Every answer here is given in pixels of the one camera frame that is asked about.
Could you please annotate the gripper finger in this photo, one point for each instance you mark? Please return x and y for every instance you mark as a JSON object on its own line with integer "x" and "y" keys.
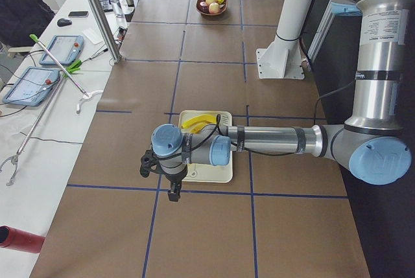
{"x": 177, "y": 190}
{"x": 172, "y": 193}

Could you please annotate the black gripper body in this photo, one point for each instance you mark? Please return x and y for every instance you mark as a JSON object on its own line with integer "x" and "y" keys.
{"x": 174, "y": 179}

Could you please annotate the yellow banana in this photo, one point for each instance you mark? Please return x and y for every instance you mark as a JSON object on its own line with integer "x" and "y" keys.
{"x": 197, "y": 128}
{"x": 205, "y": 118}

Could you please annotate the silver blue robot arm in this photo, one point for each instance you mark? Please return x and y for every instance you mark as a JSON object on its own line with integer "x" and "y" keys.
{"x": 367, "y": 143}

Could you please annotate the white rectangular tray plate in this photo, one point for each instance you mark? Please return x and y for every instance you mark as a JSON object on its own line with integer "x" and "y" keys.
{"x": 208, "y": 173}

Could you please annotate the brown wicker basket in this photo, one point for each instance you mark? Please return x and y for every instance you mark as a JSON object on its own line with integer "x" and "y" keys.
{"x": 223, "y": 8}

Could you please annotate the long metal reacher grabber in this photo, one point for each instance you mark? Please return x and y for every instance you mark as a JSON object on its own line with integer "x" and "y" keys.
{"x": 15, "y": 158}

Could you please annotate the white paper strip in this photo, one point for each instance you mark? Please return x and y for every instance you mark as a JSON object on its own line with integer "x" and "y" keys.
{"x": 92, "y": 36}

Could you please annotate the red cylinder bottle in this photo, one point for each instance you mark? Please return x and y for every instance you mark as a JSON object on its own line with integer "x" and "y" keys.
{"x": 19, "y": 240}

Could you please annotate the far blue teach pendant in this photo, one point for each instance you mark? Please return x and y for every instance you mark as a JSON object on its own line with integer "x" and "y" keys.
{"x": 66, "y": 48}

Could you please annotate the blue teach pendant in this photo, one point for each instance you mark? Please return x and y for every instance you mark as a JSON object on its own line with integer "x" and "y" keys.
{"x": 33, "y": 86}
{"x": 66, "y": 48}

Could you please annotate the near blue teach pendant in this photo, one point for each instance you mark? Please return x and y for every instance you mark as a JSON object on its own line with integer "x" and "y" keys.
{"x": 33, "y": 86}

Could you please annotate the dark red apple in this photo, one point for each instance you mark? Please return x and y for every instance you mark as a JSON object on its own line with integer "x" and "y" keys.
{"x": 203, "y": 7}

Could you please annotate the clear water bottle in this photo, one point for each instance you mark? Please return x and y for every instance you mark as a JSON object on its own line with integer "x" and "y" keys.
{"x": 117, "y": 9}

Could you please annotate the black computer mouse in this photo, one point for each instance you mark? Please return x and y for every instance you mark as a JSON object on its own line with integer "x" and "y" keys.
{"x": 63, "y": 22}

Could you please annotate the black smartphone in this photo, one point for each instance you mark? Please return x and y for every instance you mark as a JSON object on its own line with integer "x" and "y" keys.
{"x": 78, "y": 14}

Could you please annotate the seated person in black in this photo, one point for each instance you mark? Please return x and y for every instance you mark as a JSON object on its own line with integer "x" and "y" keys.
{"x": 21, "y": 18}

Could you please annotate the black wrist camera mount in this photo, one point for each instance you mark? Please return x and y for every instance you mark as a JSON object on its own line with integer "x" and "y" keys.
{"x": 149, "y": 163}

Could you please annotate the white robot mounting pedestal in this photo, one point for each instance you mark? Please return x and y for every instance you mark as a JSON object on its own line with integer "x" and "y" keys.
{"x": 282, "y": 58}

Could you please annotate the aluminium frame post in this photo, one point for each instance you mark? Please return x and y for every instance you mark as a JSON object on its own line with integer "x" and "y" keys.
{"x": 105, "y": 30}

